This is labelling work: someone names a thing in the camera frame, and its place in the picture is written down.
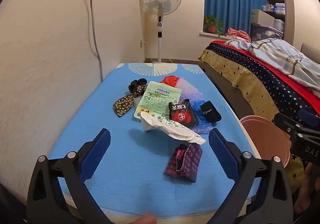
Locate person's right hand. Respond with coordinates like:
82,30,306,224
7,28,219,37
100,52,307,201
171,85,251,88
294,163,320,217

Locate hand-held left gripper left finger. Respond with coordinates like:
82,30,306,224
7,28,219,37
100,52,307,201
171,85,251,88
26,128,112,224

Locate pink plastic bin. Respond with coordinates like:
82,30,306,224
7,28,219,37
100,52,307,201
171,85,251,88
239,115,291,167

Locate light plaid quilt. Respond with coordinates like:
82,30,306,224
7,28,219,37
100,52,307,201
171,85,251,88
224,38,320,92

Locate grey wall cable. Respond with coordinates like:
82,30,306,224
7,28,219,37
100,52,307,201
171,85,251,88
85,0,103,82

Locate black floral hair scrunchie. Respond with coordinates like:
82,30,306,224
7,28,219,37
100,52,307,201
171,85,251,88
112,77,148,117

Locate beige headboard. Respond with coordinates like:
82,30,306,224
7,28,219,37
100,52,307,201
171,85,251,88
301,42,320,63

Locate grey bed frame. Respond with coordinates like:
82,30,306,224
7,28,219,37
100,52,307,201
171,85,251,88
204,68,253,121

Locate white wrapper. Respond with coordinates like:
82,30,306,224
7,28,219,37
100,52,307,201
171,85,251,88
140,111,207,145

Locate bed with starry cover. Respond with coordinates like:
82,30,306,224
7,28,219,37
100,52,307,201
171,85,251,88
199,44,320,187

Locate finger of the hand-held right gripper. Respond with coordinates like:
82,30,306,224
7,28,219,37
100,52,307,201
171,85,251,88
297,109,320,128
274,113,320,139

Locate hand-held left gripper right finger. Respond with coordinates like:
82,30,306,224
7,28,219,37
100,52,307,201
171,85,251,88
208,128,293,224

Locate red blanket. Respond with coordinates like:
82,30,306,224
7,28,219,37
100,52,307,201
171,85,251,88
209,40,320,112

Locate pink folded clothes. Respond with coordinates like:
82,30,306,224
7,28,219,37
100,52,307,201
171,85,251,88
226,27,251,42

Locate black elastic band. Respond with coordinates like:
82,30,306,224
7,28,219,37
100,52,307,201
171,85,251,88
200,100,222,124

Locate black red snack packet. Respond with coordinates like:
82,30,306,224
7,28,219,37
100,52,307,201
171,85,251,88
168,99,200,127

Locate clear storage box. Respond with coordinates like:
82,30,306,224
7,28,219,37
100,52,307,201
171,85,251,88
250,24,284,41

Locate red plastic bag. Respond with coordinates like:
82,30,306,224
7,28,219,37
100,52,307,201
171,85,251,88
159,76,181,88

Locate blue bubble wrap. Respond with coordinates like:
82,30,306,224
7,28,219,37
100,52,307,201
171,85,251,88
191,100,217,135

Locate green white packet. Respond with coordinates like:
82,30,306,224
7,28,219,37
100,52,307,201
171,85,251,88
134,81,182,121

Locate grey cardboard box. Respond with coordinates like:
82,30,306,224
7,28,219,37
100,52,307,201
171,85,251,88
251,9,275,26

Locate person's left hand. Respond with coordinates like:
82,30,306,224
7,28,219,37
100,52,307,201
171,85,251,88
130,214,158,224

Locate potted green plant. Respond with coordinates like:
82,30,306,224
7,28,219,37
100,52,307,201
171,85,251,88
203,15,224,36

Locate black pink printed packet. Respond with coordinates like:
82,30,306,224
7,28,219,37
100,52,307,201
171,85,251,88
163,143,203,183

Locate blue patterned table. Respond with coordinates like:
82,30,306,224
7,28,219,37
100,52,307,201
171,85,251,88
49,63,255,214

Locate clear bubble wrap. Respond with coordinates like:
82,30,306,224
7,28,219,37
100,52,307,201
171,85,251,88
175,79,202,105

